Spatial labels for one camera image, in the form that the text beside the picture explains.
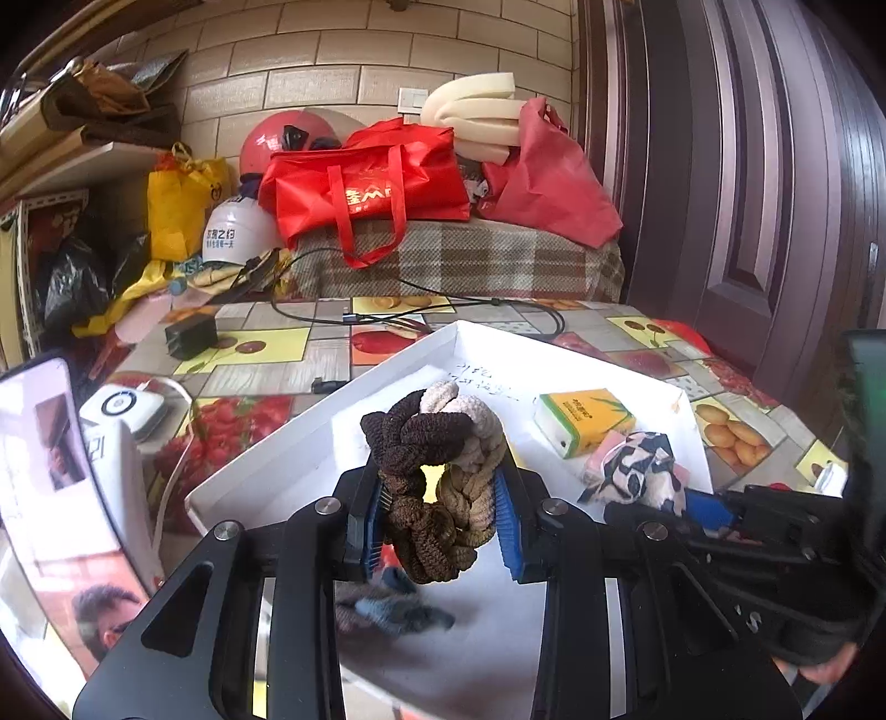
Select black cable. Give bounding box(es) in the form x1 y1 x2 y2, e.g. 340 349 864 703
231 249 565 343

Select wooden shelf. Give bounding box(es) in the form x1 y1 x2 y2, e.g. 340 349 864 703
0 69 181 202

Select cream braided hair tie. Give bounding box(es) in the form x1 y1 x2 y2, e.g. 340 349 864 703
421 379 509 472

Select brown paper bags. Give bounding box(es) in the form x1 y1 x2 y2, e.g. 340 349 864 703
42 59 188 140

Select tan braided hair tie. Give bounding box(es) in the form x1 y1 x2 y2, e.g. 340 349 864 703
437 471 498 548

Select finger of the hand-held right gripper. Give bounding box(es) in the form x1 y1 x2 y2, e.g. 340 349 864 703
682 547 866 657
604 485 849 555

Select medium brown braided hair tie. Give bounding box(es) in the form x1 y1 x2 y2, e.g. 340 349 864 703
383 477 480 584

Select red non-woven bag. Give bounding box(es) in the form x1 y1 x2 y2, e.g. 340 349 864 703
474 97 624 246

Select white round device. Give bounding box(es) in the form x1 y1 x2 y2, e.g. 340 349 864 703
78 384 167 444

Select red helmet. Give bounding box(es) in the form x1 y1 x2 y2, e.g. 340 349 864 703
239 109 347 182

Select black power adapter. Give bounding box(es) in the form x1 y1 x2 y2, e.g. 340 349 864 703
164 313 219 361

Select red tote bag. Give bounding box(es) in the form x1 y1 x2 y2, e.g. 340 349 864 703
257 117 473 270

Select white cable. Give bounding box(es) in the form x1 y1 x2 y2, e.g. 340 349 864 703
135 376 200 575

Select dark brown braided hair tie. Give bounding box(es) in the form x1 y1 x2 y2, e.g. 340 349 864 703
360 391 475 486

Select yellow shopping bag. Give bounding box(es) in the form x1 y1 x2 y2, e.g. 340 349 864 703
147 142 233 263

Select black plastic bag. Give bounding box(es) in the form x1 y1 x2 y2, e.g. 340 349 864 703
43 235 150 326

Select white glossy printed box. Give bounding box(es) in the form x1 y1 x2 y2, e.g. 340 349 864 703
0 353 163 683

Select white charger plug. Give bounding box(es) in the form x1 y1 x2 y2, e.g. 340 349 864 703
806 460 849 496

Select dark purple door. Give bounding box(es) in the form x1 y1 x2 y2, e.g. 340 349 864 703
578 0 886 444

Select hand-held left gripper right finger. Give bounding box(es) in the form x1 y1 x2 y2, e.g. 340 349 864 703
488 460 804 720

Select yellow green tissue pack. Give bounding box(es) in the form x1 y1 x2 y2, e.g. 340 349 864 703
533 389 638 459

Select person's right hand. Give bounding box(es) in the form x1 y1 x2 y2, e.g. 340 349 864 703
775 640 857 686

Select white shallow box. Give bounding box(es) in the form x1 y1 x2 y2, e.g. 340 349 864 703
186 320 715 707

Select cream foam sheets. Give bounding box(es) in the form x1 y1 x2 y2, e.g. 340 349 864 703
421 69 530 166

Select plaid covered box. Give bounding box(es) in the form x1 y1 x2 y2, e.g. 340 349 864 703
280 220 627 302

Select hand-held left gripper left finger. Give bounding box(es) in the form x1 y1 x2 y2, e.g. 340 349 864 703
73 467 389 720

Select white printed helmet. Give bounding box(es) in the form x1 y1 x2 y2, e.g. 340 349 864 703
200 194 285 268

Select yellow cloth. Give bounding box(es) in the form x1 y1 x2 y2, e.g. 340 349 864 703
73 259 209 340

